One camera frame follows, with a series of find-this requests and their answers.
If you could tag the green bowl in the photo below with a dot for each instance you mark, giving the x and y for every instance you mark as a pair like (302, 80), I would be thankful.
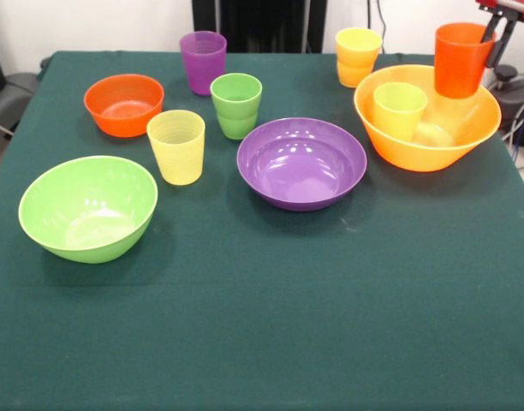
(86, 205)

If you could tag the purple bowl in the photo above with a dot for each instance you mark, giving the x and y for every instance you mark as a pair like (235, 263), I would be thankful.
(300, 167)

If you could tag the light green tapered cup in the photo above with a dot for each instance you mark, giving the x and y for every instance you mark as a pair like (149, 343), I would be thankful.
(397, 115)

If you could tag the orange-red bowl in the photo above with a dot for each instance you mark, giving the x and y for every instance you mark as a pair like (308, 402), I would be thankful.
(120, 124)

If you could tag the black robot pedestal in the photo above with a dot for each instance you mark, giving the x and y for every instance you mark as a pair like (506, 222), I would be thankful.
(266, 21)

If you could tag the yellow-orange stepped cup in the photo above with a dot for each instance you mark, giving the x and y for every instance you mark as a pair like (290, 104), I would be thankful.
(356, 68)

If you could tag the purple cup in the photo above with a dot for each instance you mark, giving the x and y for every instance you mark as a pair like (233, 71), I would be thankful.
(202, 68)

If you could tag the orange-red cup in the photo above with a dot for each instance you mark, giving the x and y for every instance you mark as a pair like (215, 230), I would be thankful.
(456, 68)

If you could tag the yellow tapered cup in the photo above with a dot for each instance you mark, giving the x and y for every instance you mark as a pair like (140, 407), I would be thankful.
(176, 158)

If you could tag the dark green tablecloth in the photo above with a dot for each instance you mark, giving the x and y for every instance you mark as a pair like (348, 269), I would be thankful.
(262, 321)

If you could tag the large yellow-orange bowl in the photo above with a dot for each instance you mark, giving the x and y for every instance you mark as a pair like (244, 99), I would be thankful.
(476, 124)

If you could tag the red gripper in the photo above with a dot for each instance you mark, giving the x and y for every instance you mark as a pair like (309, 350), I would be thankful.
(514, 5)

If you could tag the grey office chair base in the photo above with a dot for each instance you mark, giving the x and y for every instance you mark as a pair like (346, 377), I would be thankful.
(13, 94)

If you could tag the green stepped cup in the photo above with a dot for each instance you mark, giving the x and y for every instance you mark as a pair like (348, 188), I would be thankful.
(236, 120)

